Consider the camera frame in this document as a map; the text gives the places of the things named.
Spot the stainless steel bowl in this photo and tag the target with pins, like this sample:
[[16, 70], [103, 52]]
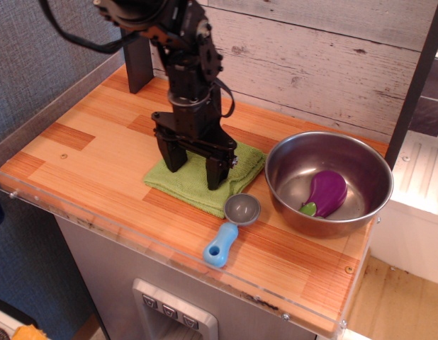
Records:
[[292, 163]]

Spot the grey toy fridge cabinet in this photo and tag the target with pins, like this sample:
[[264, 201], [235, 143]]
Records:
[[109, 267]]

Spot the purple toy eggplant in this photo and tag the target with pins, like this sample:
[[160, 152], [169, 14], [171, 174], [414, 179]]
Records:
[[328, 191]]

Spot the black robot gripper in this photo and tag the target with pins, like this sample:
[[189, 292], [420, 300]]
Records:
[[194, 125]]

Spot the green towel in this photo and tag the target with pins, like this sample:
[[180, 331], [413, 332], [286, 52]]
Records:
[[189, 183]]

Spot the blue grey toy scoop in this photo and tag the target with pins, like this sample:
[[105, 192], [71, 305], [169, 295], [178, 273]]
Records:
[[240, 210]]

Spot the dark shelf post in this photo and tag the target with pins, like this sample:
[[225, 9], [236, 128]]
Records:
[[417, 84], [138, 61]]

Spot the clear acrylic table guard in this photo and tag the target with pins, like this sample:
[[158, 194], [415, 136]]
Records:
[[84, 159]]

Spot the silver dispenser button panel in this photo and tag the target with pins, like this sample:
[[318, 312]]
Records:
[[166, 316]]

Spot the orange object bottom left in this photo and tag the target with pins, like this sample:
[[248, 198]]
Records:
[[29, 332]]

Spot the dark right shelf post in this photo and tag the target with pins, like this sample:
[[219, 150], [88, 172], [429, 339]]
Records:
[[417, 84]]

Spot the dark left shelf post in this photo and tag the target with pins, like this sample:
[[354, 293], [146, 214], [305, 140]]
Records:
[[138, 61]]

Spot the white toy sink unit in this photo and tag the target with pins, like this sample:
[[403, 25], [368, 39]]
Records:
[[407, 236]]

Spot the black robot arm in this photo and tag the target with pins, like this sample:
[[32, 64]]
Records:
[[181, 32]]

